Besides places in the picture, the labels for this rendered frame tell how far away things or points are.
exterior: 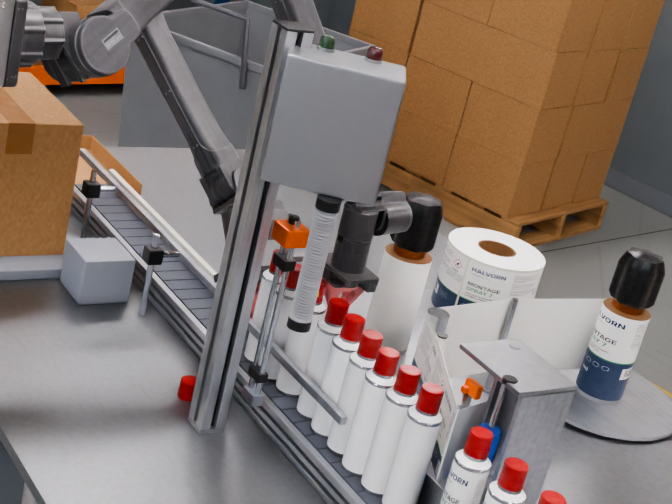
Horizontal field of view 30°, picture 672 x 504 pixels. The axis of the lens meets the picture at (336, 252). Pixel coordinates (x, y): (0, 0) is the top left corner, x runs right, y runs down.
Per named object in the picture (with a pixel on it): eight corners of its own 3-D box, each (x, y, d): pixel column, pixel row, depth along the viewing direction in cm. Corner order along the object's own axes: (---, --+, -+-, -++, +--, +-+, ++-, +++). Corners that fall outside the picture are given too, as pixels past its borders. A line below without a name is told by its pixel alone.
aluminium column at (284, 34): (224, 431, 202) (315, 31, 177) (199, 434, 200) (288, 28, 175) (211, 416, 206) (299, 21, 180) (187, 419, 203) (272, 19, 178)
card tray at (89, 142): (139, 200, 284) (142, 184, 282) (28, 201, 269) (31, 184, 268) (90, 150, 306) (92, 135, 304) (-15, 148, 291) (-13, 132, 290)
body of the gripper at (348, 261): (344, 261, 211) (354, 221, 208) (378, 289, 203) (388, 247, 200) (312, 263, 207) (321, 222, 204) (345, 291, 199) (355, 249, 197)
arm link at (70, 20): (26, 17, 165) (47, 11, 161) (92, 19, 172) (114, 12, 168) (33, 88, 165) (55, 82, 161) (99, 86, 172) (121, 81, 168)
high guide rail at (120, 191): (346, 424, 190) (348, 416, 189) (340, 425, 189) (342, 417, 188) (83, 154, 269) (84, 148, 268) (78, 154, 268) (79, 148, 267)
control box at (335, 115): (374, 207, 180) (407, 82, 173) (258, 180, 179) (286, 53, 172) (375, 184, 189) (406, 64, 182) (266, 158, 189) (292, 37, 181)
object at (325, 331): (332, 419, 204) (362, 308, 196) (305, 423, 201) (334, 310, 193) (316, 403, 208) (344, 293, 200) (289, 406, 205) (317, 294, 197)
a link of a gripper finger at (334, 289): (335, 305, 213) (348, 255, 210) (358, 325, 208) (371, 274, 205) (302, 308, 210) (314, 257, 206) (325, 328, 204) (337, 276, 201)
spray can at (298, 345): (311, 392, 210) (338, 283, 203) (292, 401, 206) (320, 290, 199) (287, 378, 213) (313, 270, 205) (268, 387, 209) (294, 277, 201)
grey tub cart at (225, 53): (209, 177, 548) (253, -39, 512) (333, 229, 525) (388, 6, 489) (80, 221, 472) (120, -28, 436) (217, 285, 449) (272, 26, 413)
